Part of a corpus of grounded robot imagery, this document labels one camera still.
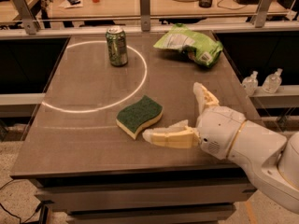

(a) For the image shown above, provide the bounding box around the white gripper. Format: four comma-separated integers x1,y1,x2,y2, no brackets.
142,82,246,160

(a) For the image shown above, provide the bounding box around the green soda can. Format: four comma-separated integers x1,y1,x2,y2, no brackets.
106,25,128,66

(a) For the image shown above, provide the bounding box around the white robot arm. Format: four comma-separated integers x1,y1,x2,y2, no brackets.
142,83,299,214

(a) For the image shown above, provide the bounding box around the green rice chip bag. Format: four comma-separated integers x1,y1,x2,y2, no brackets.
154,23,223,68

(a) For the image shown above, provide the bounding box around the green yellow sponge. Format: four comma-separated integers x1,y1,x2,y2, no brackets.
116,95,163,140

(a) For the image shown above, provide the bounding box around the clear sanitizer bottle left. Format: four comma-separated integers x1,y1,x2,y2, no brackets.
242,71,258,96

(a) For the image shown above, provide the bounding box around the clear sanitizer bottle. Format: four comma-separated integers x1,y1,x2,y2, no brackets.
242,71,258,96
262,68,282,93

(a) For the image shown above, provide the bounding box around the grey drawer cabinet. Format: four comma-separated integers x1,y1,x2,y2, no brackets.
36,164,256,224

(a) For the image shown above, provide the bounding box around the clear sanitizer bottle right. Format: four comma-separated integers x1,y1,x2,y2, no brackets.
262,68,282,93

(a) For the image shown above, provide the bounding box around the black mesh pen cup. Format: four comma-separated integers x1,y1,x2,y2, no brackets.
199,0,213,8

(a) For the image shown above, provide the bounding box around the black cable on desk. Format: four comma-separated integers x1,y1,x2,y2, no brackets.
217,0,250,11

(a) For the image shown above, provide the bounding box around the grey metal bracket middle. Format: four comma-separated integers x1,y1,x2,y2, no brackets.
139,0,150,32

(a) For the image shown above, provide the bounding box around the grey metal bracket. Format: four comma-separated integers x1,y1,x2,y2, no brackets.
12,0,40,35
139,0,150,32
250,0,274,28

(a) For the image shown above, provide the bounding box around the grey metal bracket right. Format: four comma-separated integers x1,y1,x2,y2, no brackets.
250,0,274,28

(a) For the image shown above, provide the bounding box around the black floor cable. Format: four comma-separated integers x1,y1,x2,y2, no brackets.
0,179,48,224

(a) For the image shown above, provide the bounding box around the grey metal bracket left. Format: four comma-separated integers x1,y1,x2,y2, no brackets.
12,0,40,35

